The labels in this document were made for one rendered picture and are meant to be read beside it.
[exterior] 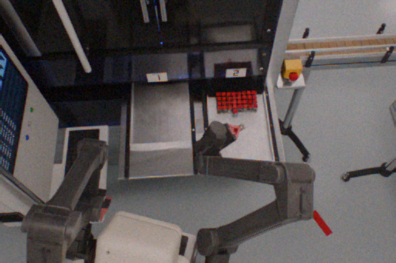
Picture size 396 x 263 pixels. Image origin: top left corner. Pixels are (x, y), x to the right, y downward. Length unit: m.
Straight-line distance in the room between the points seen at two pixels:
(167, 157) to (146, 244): 0.68
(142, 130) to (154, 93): 0.20
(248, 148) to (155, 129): 0.41
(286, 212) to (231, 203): 1.66
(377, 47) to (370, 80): 1.14
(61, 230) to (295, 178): 0.51
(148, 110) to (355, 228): 1.48
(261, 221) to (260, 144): 0.77
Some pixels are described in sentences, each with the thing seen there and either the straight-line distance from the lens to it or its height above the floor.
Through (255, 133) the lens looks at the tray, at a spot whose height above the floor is 0.88.
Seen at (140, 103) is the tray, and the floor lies 0.88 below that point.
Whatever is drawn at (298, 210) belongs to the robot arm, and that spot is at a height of 1.57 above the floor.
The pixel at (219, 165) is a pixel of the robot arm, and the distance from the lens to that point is 1.19.
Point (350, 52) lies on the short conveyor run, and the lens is 2.05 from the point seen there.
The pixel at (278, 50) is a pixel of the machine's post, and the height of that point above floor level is 1.16.
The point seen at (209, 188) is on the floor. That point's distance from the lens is 2.60.
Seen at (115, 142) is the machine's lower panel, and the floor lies 0.40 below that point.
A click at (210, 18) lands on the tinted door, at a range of 1.50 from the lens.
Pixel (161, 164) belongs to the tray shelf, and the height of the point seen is 0.88.
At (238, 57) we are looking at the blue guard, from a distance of 1.68.
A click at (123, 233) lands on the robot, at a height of 1.37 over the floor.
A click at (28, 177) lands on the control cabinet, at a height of 1.05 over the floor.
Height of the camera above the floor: 2.47
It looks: 61 degrees down
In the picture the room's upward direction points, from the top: 3 degrees counter-clockwise
